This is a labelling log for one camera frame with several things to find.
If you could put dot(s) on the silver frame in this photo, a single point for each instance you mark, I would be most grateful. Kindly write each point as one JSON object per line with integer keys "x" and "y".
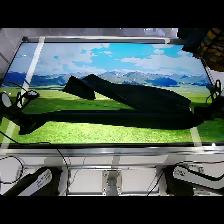
{"x": 133, "y": 152}

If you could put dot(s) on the black garment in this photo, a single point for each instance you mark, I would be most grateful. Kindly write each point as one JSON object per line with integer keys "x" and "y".
{"x": 190, "y": 38}

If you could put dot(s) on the black jeans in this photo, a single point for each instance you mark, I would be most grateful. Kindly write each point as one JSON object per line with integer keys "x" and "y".
{"x": 140, "y": 100}

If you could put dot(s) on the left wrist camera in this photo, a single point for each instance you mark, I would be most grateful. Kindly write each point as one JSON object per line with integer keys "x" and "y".
{"x": 30, "y": 95}

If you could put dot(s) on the orange checked garment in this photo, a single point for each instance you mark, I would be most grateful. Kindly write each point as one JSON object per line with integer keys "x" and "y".
{"x": 213, "y": 50}

